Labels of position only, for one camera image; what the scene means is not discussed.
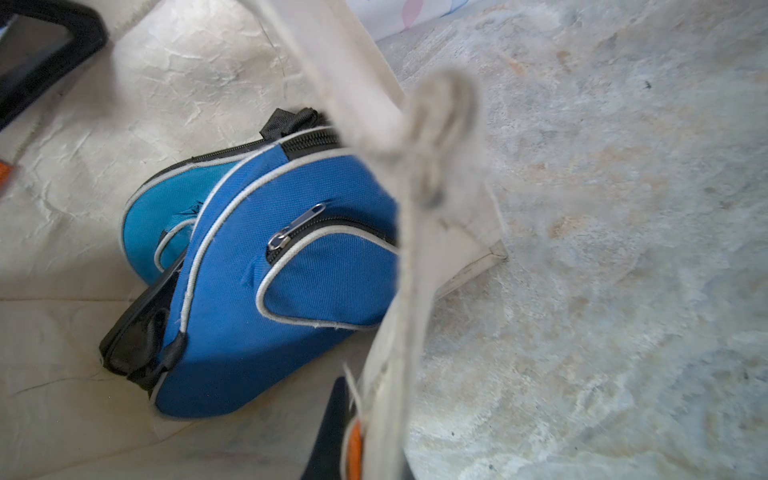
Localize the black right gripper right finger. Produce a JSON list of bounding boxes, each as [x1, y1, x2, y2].
[[299, 376, 415, 480]]

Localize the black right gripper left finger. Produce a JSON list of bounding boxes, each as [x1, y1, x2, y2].
[[1, 1, 109, 128]]

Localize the canvas bag orange handles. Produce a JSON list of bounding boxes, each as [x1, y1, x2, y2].
[[1, 1, 506, 479]]

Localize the teal paddle case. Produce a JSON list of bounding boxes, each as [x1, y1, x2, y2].
[[120, 152, 250, 284]]

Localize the blue paddle case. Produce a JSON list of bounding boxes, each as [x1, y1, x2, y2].
[[99, 108, 398, 419]]

